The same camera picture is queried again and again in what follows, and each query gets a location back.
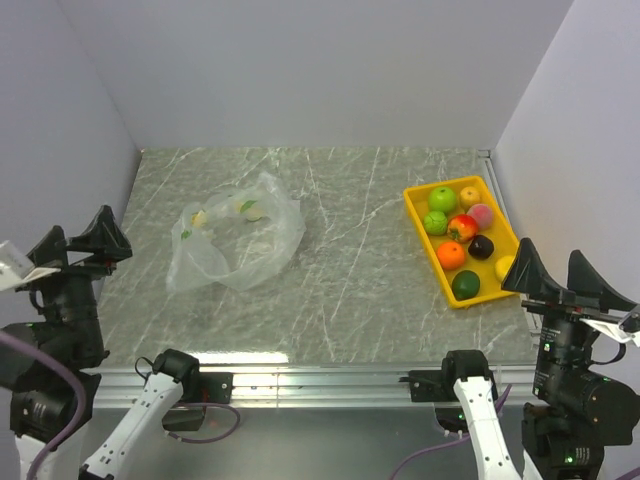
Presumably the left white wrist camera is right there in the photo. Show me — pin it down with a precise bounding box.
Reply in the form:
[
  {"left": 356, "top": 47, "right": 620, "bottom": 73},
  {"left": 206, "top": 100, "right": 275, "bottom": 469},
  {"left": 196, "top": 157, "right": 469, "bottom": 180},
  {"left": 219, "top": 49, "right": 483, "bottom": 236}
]
[{"left": 0, "top": 241, "right": 60, "bottom": 291}]

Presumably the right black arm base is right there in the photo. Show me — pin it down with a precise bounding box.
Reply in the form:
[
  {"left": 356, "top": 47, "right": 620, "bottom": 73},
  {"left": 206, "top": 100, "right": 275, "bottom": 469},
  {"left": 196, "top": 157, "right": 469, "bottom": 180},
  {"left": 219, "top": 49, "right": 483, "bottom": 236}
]
[{"left": 400, "top": 356, "right": 500, "bottom": 437}]

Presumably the small orange fruit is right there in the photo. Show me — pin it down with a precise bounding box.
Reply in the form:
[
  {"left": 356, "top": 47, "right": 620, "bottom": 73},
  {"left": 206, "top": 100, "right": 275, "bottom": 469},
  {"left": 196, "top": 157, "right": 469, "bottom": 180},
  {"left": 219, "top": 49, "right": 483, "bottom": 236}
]
[{"left": 458, "top": 186, "right": 482, "bottom": 211}]

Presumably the dark purple fruit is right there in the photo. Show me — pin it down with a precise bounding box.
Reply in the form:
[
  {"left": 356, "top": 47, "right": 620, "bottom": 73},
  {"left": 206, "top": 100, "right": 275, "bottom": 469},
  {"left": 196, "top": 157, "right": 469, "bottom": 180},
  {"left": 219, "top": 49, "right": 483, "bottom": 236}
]
[{"left": 467, "top": 234, "right": 495, "bottom": 260}]

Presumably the pink peach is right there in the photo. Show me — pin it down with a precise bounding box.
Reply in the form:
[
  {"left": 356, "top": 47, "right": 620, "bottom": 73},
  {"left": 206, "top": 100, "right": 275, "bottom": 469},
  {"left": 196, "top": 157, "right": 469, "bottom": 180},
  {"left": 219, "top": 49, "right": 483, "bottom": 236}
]
[{"left": 466, "top": 203, "right": 494, "bottom": 231}]

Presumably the green apple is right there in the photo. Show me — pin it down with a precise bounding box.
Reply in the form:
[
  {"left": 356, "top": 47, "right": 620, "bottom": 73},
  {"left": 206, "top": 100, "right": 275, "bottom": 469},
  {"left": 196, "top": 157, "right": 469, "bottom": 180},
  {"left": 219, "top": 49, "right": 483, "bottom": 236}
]
[{"left": 428, "top": 186, "right": 457, "bottom": 214}]

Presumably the clear plastic bag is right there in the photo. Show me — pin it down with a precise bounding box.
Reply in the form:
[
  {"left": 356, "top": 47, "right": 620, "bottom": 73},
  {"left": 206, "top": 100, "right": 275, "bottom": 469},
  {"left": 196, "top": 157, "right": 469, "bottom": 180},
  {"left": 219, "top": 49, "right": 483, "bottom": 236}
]
[{"left": 165, "top": 172, "right": 306, "bottom": 293}]

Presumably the green fruit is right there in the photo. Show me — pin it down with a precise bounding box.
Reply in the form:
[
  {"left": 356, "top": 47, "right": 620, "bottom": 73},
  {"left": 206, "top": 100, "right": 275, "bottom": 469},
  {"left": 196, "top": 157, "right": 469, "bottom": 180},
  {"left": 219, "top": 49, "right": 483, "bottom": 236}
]
[{"left": 423, "top": 211, "right": 448, "bottom": 236}]

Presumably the yellow plastic tray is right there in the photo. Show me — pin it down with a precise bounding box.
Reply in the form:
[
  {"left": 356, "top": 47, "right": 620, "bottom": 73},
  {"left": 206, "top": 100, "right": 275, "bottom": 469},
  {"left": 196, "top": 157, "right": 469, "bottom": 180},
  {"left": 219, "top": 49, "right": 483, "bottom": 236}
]
[{"left": 403, "top": 176, "right": 519, "bottom": 309}]

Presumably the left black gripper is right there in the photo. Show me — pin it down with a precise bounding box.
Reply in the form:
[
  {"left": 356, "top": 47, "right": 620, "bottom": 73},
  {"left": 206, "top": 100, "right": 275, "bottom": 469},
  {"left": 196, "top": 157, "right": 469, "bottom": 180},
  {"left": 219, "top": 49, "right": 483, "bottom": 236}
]
[{"left": 20, "top": 202, "right": 131, "bottom": 359}]

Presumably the dark green vegetable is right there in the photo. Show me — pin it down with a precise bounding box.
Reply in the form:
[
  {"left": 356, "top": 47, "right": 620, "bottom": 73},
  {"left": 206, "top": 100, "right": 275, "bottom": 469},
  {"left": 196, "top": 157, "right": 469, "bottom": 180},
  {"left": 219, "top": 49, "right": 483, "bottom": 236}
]
[{"left": 451, "top": 270, "right": 481, "bottom": 301}]

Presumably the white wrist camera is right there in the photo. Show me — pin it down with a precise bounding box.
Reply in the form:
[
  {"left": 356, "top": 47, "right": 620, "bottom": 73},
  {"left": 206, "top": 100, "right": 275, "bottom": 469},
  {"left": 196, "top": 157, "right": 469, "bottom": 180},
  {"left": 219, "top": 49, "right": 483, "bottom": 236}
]
[
  {"left": 0, "top": 241, "right": 60, "bottom": 291},
  {"left": 581, "top": 306, "right": 639, "bottom": 347}
]

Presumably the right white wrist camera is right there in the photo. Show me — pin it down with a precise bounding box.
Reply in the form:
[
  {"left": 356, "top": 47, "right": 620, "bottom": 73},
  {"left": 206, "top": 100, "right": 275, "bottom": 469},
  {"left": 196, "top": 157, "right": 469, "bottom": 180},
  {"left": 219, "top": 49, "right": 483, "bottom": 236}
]
[{"left": 581, "top": 306, "right": 639, "bottom": 347}]

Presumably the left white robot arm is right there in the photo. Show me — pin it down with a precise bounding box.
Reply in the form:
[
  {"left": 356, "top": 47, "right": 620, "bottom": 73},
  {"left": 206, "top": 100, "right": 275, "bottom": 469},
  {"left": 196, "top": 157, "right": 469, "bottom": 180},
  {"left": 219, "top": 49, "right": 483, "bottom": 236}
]
[{"left": 1, "top": 205, "right": 202, "bottom": 479}]

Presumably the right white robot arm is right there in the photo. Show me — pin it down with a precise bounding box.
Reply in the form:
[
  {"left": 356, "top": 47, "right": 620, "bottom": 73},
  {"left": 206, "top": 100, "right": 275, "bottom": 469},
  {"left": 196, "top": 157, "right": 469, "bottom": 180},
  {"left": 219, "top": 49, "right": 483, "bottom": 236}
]
[{"left": 440, "top": 238, "right": 639, "bottom": 479}]

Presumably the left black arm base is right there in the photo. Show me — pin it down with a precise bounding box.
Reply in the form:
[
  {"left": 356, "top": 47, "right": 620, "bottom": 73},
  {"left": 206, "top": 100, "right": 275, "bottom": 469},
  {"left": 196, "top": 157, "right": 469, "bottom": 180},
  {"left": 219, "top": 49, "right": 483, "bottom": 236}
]
[{"left": 162, "top": 372, "right": 233, "bottom": 433}]

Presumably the aluminium rail frame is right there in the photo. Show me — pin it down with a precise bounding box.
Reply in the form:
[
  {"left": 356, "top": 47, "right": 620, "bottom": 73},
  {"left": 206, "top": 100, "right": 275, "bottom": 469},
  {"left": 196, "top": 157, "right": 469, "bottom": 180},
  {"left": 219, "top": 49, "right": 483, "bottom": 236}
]
[{"left": 99, "top": 147, "right": 537, "bottom": 479}]

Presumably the red fruit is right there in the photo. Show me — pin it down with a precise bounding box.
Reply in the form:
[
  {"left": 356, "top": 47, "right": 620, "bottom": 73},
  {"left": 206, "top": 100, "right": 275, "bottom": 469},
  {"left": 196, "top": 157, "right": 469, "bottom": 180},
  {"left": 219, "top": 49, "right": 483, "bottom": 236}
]
[{"left": 446, "top": 214, "right": 479, "bottom": 243}]

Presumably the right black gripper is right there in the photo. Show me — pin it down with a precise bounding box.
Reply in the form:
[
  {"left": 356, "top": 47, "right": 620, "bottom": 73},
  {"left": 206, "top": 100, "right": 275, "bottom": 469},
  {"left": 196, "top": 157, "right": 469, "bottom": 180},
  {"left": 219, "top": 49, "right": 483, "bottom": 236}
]
[{"left": 502, "top": 231, "right": 637, "bottom": 396}]

